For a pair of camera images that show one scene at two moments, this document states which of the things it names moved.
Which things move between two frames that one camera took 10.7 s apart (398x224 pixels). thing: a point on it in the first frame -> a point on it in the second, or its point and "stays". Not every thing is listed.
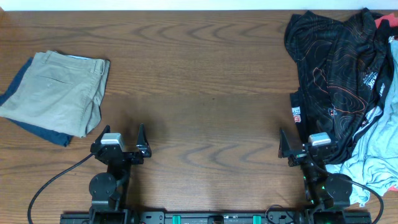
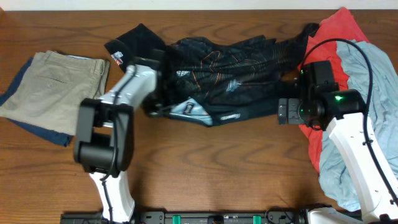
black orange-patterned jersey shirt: (345, 66) -> (216, 82)
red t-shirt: (393, 20) -> (323, 46)
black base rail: (216, 218) stays
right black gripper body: (296, 160) -> (299, 112)
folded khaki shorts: (59, 93) stays
